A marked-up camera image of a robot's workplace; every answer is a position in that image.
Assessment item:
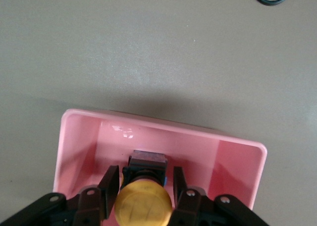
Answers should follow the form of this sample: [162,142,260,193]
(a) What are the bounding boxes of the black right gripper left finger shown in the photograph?
[0,165,120,226]

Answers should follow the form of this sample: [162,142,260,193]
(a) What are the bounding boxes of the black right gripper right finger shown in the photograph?
[171,166,270,226]

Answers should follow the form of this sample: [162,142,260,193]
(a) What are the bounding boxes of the yellow push button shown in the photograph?
[114,150,173,226]

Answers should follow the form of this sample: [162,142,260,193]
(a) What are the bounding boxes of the pink plastic box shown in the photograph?
[53,108,268,226]

